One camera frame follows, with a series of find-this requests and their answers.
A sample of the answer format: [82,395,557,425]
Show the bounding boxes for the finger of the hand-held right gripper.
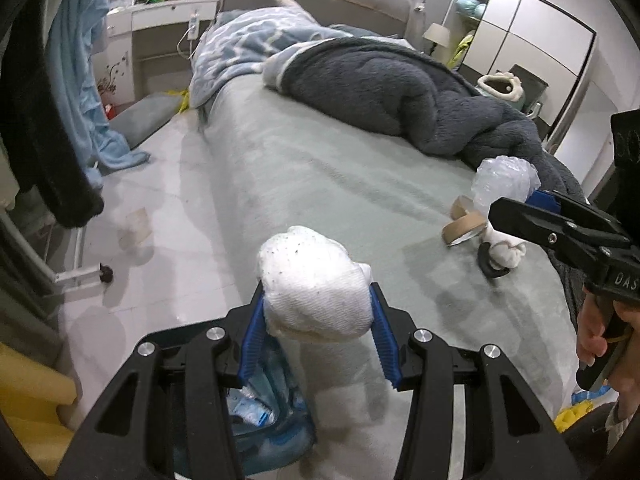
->
[525,189,618,226]
[487,197,628,261]

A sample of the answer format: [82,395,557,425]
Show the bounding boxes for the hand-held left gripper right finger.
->
[369,282,581,480]

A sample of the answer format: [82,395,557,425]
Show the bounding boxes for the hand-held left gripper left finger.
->
[62,282,268,480]

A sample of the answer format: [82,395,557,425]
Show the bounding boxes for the white sock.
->
[487,225,527,268]
[256,225,373,343]

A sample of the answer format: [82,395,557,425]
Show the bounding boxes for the clear bubble wrap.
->
[471,156,541,218]

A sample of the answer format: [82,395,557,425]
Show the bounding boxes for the black tape roll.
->
[477,242,511,278]

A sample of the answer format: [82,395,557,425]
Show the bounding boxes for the blue tissue packet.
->
[229,397,275,430]

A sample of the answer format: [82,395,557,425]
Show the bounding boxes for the tall cardboard tape roll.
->
[450,195,476,221]

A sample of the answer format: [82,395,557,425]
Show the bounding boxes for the dark blue trash bin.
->
[220,330,318,480]

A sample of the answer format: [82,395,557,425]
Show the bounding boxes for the person's right hand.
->
[575,294,640,376]

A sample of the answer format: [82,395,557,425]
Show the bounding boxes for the white door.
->
[547,80,618,196]

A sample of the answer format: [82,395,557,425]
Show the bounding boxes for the green white plush pet bed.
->
[476,72,525,106]

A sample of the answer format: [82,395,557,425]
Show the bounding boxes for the black chair with white armrest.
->
[507,64,551,126]

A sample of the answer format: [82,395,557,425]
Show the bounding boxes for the yellow and blue item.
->
[554,389,608,432]

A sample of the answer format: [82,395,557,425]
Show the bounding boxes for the white wardrobe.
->
[445,0,598,136]

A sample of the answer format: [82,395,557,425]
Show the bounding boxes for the bed with grey headboard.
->
[190,0,601,480]

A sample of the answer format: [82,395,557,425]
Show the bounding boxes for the yellow-green hanging garment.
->
[446,30,476,68]

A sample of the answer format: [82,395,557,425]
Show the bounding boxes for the person's dark trousers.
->
[557,400,640,480]

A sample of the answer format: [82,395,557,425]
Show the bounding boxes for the dark grey fluffy blanket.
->
[275,37,591,326]

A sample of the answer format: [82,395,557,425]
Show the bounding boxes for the bedside lamp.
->
[422,22,450,56]

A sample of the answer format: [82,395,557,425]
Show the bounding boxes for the yellow foam block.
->
[0,342,78,438]

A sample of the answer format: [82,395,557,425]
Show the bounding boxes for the grey hanging jacket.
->
[0,210,81,356]

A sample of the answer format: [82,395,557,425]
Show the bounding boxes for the grey floor cushion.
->
[107,94,183,151]

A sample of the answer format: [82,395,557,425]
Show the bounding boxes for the black hanging garment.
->
[15,0,106,228]

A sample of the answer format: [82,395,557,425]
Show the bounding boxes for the blue patterned duvet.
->
[190,6,421,110]

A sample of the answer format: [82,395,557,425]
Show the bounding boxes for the white pillow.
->
[274,0,321,23]

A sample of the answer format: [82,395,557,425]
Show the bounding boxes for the light blue hanging blanket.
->
[47,0,151,188]

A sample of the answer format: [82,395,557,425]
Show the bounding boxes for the white dressing table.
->
[102,0,223,106]

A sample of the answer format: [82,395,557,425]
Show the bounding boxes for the white clothes rack frame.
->
[50,225,113,286]

